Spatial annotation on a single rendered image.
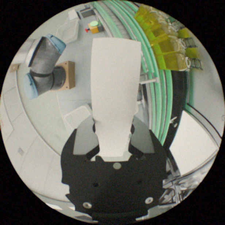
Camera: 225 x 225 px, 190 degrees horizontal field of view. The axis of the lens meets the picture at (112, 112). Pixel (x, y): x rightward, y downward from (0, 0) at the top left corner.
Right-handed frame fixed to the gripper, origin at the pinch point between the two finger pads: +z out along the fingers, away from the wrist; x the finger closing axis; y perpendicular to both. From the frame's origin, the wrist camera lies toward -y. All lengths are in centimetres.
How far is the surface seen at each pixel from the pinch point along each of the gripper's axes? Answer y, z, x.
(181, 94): -4.9, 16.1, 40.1
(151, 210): 76, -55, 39
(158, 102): 1.9, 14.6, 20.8
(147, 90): -1.2, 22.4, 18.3
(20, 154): 148, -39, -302
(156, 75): -9.5, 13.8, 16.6
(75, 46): -30, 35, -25
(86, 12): -65, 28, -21
